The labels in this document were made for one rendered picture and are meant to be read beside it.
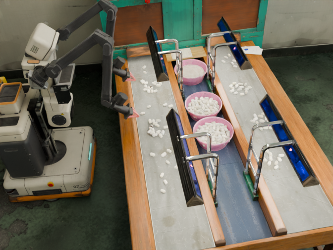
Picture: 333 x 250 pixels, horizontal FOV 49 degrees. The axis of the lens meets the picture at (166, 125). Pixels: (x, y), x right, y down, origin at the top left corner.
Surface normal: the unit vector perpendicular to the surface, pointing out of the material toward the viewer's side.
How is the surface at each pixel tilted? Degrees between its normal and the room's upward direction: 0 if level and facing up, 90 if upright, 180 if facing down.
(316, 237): 90
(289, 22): 90
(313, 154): 0
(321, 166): 0
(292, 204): 0
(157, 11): 90
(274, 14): 90
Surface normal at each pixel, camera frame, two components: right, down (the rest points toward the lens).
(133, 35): 0.16, 0.67
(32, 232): -0.06, -0.72
